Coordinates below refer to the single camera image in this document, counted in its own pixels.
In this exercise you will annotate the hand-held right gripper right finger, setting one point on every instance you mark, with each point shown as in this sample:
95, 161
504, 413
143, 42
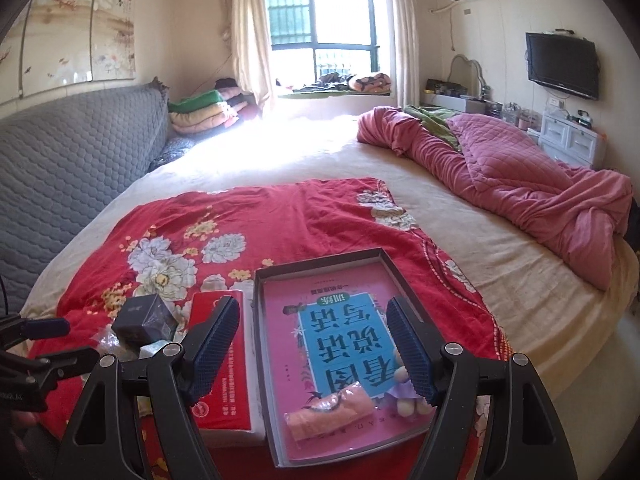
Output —
410, 355

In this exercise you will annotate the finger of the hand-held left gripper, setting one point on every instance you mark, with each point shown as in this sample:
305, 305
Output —
47, 328
65, 366

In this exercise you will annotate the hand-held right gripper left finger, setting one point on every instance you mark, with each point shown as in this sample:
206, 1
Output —
220, 340

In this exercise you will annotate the small plush doll purple dress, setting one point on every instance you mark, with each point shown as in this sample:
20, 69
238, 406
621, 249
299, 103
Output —
402, 385

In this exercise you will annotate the dark cardboard tray box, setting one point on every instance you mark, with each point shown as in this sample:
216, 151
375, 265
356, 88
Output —
260, 340

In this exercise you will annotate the orange packet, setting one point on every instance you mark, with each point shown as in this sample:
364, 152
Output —
330, 410

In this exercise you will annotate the clear plastic bag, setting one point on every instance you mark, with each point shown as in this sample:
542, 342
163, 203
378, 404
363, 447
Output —
112, 347

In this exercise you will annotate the red tissue pack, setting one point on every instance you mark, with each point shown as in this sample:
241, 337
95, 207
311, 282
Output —
235, 400

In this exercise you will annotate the black box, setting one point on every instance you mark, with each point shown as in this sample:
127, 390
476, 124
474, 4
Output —
142, 320

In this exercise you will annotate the pink book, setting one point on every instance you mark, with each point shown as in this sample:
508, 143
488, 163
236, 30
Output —
330, 340

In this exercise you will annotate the bed with cream sheet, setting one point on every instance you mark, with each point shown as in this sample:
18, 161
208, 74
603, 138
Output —
475, 260

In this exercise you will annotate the red floral blanket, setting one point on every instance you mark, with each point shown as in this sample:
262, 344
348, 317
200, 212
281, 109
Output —
280, 225

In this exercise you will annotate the grey quilted headboard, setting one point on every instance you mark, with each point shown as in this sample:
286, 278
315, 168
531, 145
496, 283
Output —
75, 160

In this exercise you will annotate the dark patterned pillow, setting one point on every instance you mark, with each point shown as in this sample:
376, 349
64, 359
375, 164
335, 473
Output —
172, 150

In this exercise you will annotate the pink quilt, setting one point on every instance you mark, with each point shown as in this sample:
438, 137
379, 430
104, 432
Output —
510, 180

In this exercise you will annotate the stack of folded blankets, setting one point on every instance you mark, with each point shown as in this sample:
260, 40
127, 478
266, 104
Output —
205, 112

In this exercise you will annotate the green blanket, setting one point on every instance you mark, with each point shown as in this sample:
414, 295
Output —
430, 120

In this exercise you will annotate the dressing table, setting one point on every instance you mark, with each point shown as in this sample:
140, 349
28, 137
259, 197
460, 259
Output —
450, 102

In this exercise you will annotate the white drawer cabinet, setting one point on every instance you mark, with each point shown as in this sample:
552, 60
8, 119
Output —
570, 137

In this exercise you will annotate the patterned bedding on windowsill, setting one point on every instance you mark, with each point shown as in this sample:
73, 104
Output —
362, 82

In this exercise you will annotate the vanity mirror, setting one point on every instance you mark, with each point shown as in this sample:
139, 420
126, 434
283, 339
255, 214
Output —
465, 75

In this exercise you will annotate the cream curtain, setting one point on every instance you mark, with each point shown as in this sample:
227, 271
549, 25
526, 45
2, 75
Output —
402, 35
247, 35

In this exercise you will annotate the black television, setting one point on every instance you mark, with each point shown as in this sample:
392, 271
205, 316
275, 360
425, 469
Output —
562, 65

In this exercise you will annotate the window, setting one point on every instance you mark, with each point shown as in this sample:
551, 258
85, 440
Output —
320, 15

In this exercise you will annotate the flower wall painting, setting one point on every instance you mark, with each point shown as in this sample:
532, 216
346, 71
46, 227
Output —
70, 30

